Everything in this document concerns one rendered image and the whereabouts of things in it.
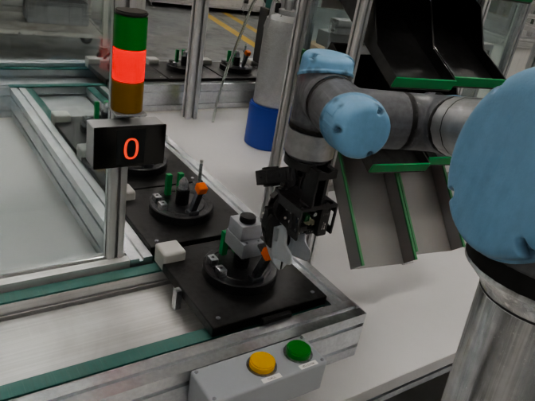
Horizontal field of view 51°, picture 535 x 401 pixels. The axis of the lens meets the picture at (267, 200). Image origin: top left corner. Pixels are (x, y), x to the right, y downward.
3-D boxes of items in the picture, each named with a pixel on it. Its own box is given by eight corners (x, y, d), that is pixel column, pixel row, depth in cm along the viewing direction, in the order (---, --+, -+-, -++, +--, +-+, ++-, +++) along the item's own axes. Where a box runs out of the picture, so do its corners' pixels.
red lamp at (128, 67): (149, 83, 89) (151, 52, 87) (118, 83, 86) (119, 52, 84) (137, 74, 92) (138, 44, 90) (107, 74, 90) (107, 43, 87)
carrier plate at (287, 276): (325, 304, 105) (327, 295, 104) (212, 337, 92) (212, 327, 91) (257, 239, 122) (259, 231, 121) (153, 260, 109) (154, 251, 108)
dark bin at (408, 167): (424, 172, 108) (445, 145, 103) (368, 173, 103) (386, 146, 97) (369, 73, 123) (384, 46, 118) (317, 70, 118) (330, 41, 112)
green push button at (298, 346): (314, 361, 91) (316, 352, 90) (294, 368, 88) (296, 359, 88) (299, 345, 94) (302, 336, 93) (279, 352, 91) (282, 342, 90)
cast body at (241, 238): (262, 255, 103) (267, 222, 100) (241, 259, 100) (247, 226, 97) (239, 232, 109) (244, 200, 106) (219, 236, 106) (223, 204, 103)
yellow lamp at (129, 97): (146, 113, 91) (149, 83, 89) (117, 114, 88) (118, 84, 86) (135, 103, 95) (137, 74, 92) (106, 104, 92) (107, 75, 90)
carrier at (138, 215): (253, 236, 123) (262, 184, 118) (150, 256, 110) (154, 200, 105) (203, 188, 140) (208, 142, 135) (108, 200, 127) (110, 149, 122)
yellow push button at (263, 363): (278, 374, 87) (280, 364, 86) (256, 382, 85) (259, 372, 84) (264, 357, 90) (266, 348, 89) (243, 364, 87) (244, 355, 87)
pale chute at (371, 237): (404, 263, 116) (417, 258, 112) (349, 270, 110) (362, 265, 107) (375, 137, 123) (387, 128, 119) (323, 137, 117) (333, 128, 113)
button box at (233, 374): (320, 388, 93) (328, 360, 90) (207, 434, 81) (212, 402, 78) (295, 360, 98) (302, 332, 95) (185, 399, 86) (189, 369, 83)
